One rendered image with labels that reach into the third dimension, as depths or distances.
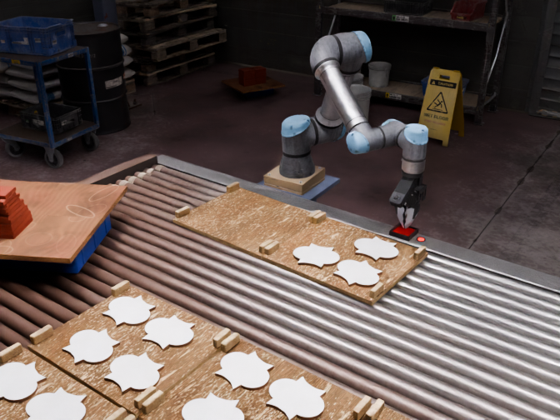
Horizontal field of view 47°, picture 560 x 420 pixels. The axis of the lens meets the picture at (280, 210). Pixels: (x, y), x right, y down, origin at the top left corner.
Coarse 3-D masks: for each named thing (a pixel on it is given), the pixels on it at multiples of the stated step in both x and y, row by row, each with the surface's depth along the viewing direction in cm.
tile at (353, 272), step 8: (344, 264) 199; (352, 264) 199; (360, 264) 199; (336, 272) 195; (344, 272) 195; (352, 272) 195; (360, 272) 195; (368, 272) 195; (376, 272) 195; (344, 280) 193; (352, 280) 192; (360, 280) 192; (368, 280) 191; (376, 280) 191
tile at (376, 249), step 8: (360, 240) 213; (368, 240) 213; (376, 240) 213; (360, 248) 208; (368, 248) 208; (376, 248) 208; (384, 248) 208; (392, 248) 208; (368, 256) 205; (376, 256) 204; (384, 256) 204; (392, 256) 204
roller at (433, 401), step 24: (120, 264) 208; (144, 264) 205; (192, 288) 193; (240, 312) 182; (288, 336) 173; (336, 360) 165; (360, 360) 164; (384, 384) 158; (408, 384) 156; (432, 408) 151; (456, 408) 149
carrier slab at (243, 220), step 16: (240, 192) 248; (208, 208) 236; (224, 208) 236; (240, 208) 236; (256, 208) 236; (272, 208) 236; (288, 208) 236; (192, 224) 225; (208, 224) 225; (224, 224) 225; (240, 224) 225; (256, 224) 225; (272, 224) 225; (288, 224) 225; (304, 224) 225; (224, 240) 215; (240, 240) 215; (256, 240) 215; (272, 240) 215; (256, 256) 208
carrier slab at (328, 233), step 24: (288, 240) 215; (312, 240) 215; (336, 240) 215; (384, 240) 215; (288, 264) 202; (336, 264) 202; (384, 264) 201; (408, 264) 201; (336, 288) 191; (360, 288) 190; (384, 288) 189
